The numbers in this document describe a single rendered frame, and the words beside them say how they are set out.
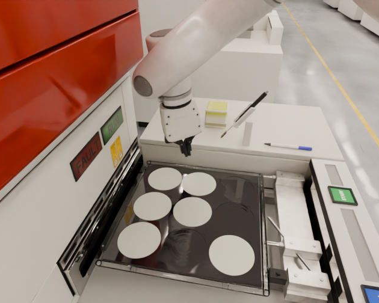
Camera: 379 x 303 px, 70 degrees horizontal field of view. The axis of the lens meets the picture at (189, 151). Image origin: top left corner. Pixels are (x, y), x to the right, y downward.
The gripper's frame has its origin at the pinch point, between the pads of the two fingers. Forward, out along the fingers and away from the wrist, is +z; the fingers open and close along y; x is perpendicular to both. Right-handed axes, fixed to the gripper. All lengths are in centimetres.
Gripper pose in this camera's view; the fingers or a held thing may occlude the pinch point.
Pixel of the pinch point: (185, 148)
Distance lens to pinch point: 77.3
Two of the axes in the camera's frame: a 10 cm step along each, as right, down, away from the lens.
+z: 1.4, 7.8, 6.1
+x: -3.4, -5.4, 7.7
